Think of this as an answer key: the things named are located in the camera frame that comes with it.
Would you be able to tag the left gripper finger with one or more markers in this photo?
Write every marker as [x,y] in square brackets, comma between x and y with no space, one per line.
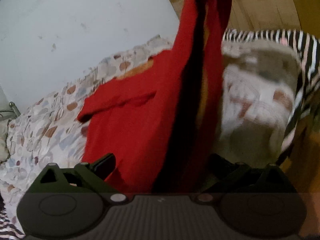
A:
[95,174]

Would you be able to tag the red long-sleeve dress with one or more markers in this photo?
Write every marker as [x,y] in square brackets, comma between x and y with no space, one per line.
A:
[160,119]

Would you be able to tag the beige patterned pillow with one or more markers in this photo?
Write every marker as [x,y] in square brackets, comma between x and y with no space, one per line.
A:
[4,153]

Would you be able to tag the metal bed headboard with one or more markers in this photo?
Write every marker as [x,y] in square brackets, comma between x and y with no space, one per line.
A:
[11,113]

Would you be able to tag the patterned white duvet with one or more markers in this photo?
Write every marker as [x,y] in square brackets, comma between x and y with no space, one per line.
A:
[48,131]

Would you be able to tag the black white striped bedsheet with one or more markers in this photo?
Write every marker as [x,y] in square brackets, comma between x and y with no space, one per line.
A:
[267,89]

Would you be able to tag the pink cloth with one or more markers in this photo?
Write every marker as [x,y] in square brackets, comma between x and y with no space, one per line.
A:
[284,41]

